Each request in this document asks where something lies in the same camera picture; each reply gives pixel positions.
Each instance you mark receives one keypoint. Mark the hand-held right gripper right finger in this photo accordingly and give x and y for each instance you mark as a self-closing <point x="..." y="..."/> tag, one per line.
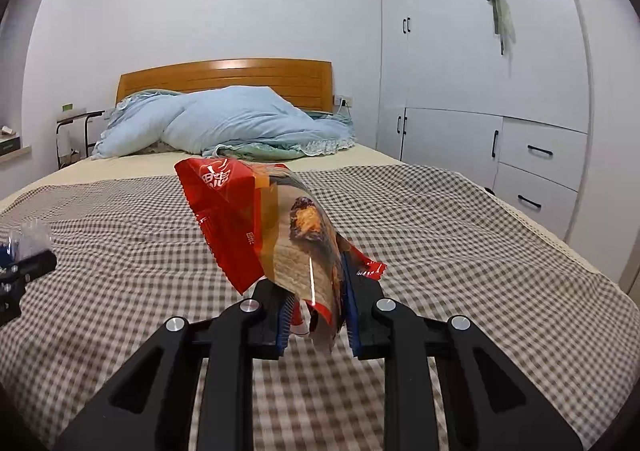
<point x="352" y="326"/>

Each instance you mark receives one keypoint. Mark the brown checked blanket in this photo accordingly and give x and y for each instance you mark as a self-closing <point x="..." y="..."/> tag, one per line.
<point x="475" y="256"/>

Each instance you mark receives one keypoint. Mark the green ruffled pillow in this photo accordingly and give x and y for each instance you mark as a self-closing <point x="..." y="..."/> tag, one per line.
<point x="325" y="146"/>

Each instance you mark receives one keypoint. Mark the hanging cloth on hook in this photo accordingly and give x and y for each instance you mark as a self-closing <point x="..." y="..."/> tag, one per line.
<point x="502" y="16"/>

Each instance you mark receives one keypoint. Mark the orange red snack packet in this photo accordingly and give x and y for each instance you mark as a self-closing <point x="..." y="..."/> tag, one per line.
<point x="235" y="211"/>

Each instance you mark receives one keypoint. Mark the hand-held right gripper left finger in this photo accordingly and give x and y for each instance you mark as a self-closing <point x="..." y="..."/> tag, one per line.
<point x="283" y="326"/>

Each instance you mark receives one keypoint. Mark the black bedside rack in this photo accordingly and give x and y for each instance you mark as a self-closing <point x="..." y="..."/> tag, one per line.
<point x="75" y="118"/>

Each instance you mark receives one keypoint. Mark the white wardrobe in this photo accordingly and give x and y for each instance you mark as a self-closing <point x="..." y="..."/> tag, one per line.
<point x="450" y="56"/>

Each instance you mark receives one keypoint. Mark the cream bed sheet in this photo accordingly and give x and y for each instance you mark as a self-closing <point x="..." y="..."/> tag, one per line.
<point x="365" y="156"/>

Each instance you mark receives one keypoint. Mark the light blue quilt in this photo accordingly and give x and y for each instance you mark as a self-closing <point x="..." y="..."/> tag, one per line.
<point x="225" y="121"/>

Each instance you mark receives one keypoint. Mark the dark storage box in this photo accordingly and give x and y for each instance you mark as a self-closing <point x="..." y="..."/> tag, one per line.
<point x="10" y="146"/>

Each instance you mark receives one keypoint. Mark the wooden bed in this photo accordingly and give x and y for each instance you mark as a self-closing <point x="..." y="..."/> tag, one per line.
<point x="225" y="76"/>

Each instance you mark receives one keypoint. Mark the wall socket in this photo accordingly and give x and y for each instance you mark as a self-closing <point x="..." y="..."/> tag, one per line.
<point x="342" y="100"/>

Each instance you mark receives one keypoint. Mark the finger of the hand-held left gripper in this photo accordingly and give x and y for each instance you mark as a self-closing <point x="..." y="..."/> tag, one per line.
<point x="7" y="248"/>
<point x="37" y="262"/>

